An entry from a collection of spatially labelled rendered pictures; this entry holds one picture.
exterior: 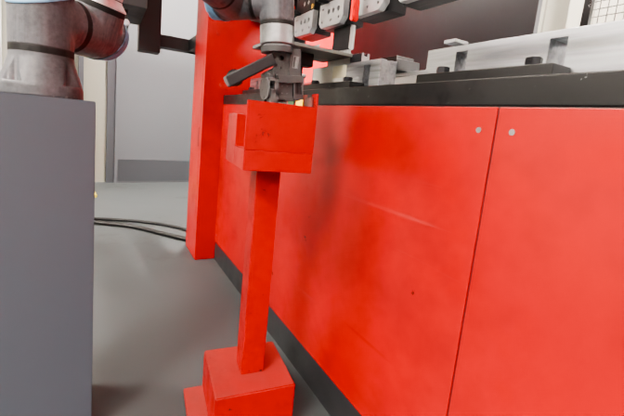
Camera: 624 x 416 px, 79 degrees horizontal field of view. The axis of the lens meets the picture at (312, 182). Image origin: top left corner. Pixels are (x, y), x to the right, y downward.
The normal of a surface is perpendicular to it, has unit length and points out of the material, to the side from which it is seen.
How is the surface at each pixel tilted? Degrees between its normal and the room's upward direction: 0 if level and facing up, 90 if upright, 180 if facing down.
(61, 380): 90
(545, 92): 90
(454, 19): 90
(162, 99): 90
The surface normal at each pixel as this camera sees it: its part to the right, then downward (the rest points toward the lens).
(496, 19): -0.87, -0.01
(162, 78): 0.59, 0.18
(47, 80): 0.67, -0.13
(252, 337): 0.39, 0.18
